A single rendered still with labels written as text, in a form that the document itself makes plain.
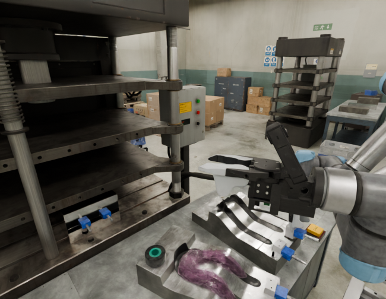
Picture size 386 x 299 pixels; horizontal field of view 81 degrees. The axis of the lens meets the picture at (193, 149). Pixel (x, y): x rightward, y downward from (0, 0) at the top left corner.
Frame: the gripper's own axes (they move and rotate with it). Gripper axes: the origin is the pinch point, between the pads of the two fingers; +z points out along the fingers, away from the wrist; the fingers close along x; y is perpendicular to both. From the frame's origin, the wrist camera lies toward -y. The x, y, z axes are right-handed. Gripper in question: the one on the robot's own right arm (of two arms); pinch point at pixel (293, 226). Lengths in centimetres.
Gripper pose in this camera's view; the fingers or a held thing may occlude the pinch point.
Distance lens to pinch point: 117.9
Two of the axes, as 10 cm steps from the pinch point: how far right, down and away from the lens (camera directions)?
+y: 6.9, 1.3, -7.1
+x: 7.2, -1.2, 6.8
